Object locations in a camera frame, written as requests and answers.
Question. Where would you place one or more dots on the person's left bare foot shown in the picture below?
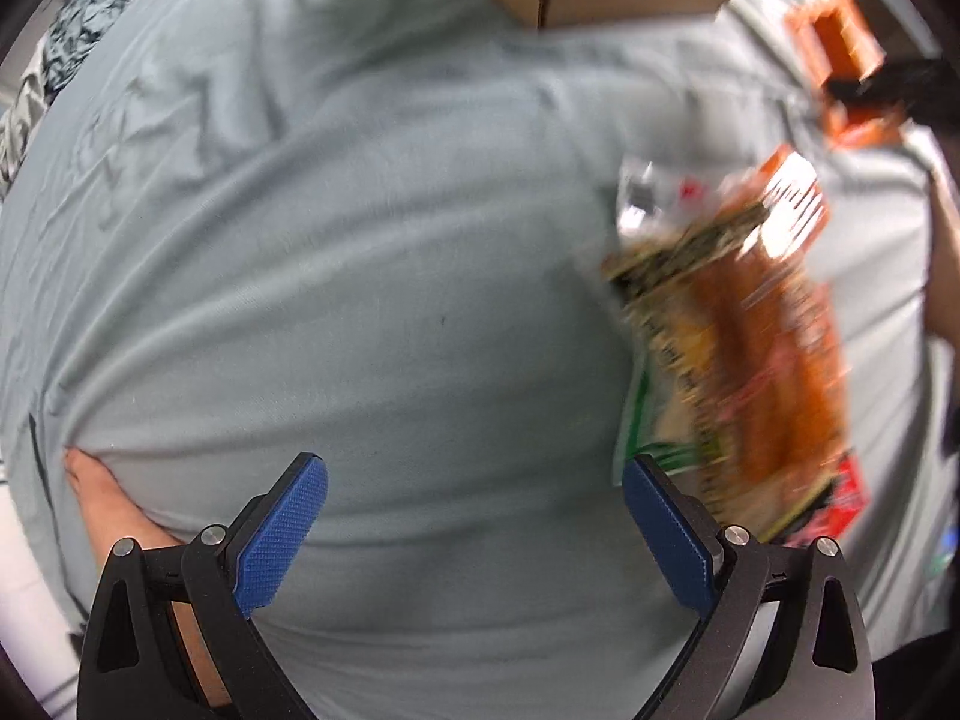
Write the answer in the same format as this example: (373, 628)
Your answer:
(109, 515)

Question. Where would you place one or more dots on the large spicy strip snack bag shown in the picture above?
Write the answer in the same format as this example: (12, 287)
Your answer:
(738, 389)

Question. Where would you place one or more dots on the crumpled grey blanket pile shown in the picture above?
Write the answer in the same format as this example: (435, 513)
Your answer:
(76, 27)

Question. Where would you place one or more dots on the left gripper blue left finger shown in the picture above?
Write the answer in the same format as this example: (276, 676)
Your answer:
(134, 664)

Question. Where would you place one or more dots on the orange snack packet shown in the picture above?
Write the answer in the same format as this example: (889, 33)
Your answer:
(835, 44)

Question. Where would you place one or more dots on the grey-blue bed sheet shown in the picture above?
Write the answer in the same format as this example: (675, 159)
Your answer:
(369, 229)

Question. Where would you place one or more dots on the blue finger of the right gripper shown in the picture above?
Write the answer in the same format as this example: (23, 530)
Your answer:
(925, 90)

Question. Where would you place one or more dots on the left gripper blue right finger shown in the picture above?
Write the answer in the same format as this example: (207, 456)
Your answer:
(816, 661)

